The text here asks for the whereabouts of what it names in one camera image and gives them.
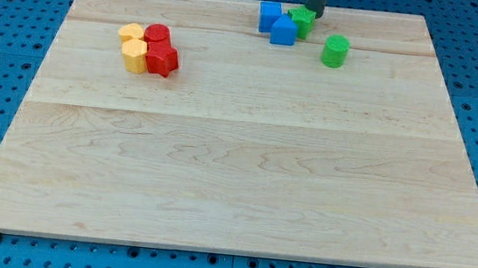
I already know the light wooden board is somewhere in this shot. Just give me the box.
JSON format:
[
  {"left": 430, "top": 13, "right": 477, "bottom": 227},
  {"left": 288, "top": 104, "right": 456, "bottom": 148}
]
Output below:
[{"left": 0, "top": 0, "right": 478, "bottom": 268}]

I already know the red star block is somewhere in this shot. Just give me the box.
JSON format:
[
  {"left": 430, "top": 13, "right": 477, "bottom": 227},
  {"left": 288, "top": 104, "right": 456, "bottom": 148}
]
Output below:
[{"left": 145, "top": 42, "right": 179, "bottom": 78}]

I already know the red cylinder block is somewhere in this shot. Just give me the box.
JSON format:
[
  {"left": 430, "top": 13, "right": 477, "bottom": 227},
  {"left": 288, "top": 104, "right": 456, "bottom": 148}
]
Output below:
[{"left": 144, "top": 23, "right": 172, "bottom": 45}]

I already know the blue triangle block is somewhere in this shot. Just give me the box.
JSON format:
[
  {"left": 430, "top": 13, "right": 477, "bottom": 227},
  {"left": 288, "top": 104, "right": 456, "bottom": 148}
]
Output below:
[{"left": 269, "top": 14, "right": 299, "bottom": 46}]

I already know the yellow hexagon block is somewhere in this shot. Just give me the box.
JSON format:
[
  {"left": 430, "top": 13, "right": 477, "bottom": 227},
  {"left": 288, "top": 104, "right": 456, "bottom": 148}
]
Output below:
[{"left": 121, "top": 39, "right": 148, "bottom": 74}]

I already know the yellow heart block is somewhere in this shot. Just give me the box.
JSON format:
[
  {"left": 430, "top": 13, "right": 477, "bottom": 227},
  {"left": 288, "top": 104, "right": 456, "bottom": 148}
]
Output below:
[{"left": 117, "top": 23, "right": 144, "bottom": 43}]

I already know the green cylinder block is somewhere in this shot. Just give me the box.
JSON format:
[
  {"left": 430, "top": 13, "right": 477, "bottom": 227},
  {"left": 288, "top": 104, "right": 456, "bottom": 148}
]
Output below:
[{"left": 320, "top": 34, "right": 350, "bottom": 68}]

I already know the green star block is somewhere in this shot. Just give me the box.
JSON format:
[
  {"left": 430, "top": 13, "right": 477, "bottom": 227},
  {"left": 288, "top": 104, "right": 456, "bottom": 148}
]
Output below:
[{"left": 288, "top": 5, "right": 317, "bottom": 40}]

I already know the blue cube block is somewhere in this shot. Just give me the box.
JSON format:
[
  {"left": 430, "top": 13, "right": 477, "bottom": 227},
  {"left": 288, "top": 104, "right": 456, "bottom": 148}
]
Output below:
[{"left": 258, "top": 1, "right": 283, "bottom": 33}]

